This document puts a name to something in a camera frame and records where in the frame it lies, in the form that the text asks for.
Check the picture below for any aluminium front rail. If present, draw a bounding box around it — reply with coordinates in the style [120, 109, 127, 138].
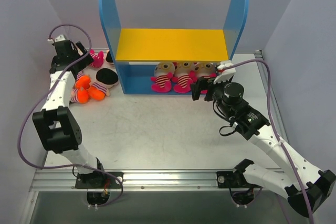
[29, 169, 263, 192]

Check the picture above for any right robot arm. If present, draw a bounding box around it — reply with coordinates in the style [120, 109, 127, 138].
[191, 78, 335, 218]

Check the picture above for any pink plush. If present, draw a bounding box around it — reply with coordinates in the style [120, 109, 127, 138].
[172, 62, 196, 93]

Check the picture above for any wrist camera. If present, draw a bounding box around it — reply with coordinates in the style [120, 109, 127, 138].
[214, 60, 236, 84]
[47, 34, 68, 45]

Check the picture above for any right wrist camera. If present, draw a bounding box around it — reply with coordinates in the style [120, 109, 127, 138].
[214, 60, 236, 84]

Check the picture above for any black-haired doll, centre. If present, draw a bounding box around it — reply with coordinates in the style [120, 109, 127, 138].
[88, 68, 119, 101]

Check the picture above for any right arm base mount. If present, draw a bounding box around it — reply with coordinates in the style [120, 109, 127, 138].
[216, 159, 254, 189]

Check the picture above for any blue and yellow toy shelf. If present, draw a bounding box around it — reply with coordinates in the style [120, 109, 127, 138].
[98, 0, 249, 95]

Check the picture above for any white plush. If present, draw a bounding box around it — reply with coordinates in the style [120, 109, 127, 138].
[151, 61, 175, 93]
[89, 49, 104, 69]
[194, 62, 217, 83]

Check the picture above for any black-haired doll, lower left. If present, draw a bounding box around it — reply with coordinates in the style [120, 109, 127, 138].
[70, 88, 90, 104]

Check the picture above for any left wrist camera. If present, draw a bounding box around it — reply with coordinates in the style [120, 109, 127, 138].
[47, 34, 68, 45]

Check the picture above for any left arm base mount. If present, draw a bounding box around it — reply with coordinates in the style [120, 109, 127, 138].
[75, 172, 123, 189]

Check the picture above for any black-haired doll, upper left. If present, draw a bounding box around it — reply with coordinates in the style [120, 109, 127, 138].
[75, 72, 91, 90]

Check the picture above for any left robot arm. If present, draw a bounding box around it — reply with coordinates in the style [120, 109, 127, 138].
[32, 34, 106, 188]

